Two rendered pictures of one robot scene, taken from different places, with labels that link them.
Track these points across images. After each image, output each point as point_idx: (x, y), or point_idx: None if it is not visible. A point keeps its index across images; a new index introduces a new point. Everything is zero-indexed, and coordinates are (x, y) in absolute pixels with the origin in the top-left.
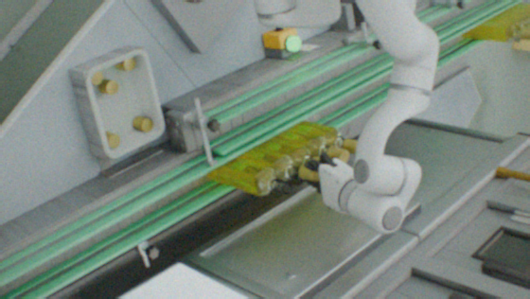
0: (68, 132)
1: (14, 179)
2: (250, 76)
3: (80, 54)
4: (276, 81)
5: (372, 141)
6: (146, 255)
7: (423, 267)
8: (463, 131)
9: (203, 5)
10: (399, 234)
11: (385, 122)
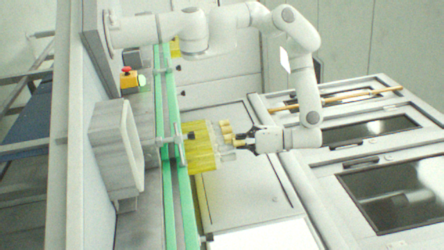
0: (100, 190)
1: None
2: (142, 106)
3: (87, 117)
4: (161, 104)
5: (314, 99)
6: (210, 241)
7: (312, 161)
8: (216, 104)
9: (114, 61)
10: (282, 154)
11: (314, 87)
